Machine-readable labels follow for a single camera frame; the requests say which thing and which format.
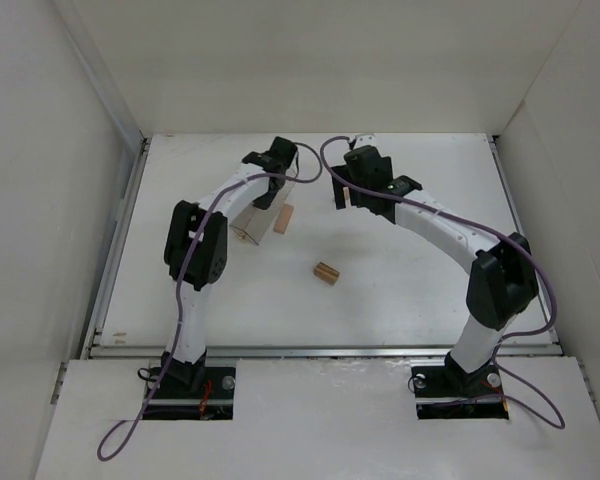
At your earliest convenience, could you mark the long wood block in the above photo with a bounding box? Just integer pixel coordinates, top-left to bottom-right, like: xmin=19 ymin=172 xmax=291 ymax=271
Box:
xmin=273 ymin=204 xmax=294 ymax=234

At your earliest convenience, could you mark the clear plastic bin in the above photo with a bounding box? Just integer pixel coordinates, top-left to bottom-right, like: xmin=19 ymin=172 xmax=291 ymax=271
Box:
xmin=230 ymin=181 xmax=294 ymax=246

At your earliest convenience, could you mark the grooved wood block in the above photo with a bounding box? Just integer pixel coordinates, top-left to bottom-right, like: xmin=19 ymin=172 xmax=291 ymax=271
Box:
xmin=313 ymin=262 xmax=340 ymax=285

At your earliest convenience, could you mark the small wood block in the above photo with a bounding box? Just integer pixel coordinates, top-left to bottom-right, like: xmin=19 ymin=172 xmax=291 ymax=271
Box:
xmin=343 ymin=187 xmax=351 ymax=208

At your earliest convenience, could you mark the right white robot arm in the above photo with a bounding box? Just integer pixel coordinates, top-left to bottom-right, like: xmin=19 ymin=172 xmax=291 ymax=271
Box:
xmin=332 ymin=144 xmax=539 ymax=398

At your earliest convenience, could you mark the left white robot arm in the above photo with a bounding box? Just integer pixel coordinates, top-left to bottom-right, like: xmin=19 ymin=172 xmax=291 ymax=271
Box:
xmin=161 ymin=137 xmax=298 ymax=390

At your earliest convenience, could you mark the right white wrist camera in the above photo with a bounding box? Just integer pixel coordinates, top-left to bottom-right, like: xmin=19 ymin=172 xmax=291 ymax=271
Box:
xmin=349 ymin=133 xmax=378 ymax=150

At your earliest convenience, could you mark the metal rail front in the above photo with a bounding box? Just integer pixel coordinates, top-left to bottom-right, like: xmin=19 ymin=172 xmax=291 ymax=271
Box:
xmin=89 ymin=343 xmax=563 ymax=359

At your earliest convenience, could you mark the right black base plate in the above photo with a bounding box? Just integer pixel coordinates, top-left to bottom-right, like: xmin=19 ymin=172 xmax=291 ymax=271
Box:
xmin=410 ymin=365 xmax=509 ymax=420

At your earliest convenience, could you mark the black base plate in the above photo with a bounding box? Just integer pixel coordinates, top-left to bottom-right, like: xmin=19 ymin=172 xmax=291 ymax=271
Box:
xmin=410 ymin=365 xmax=509 ymax=420
xmin=142 ymin=366 xmax=236 ymax=421

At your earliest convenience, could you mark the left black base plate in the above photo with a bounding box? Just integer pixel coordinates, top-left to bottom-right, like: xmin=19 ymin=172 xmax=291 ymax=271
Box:
xmin=142 ymin=366 xmax=236 ymax=421

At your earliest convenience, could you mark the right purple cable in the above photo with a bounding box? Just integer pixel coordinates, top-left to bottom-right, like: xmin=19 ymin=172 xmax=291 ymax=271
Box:
xmin=319 ymin=135 xmax=566 ymax=430

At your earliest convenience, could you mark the purple cable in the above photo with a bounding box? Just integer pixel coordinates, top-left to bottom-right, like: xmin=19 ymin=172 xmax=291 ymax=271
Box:
xmin=319 ymin=135 xmax=566 ymax=430
xmin=96 ymin=143 xmax=326 ymax=462

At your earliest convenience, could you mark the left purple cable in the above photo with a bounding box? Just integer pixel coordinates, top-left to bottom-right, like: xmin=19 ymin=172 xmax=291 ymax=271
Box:
xmin=96 ymin=143 xmax=326 ymax=462

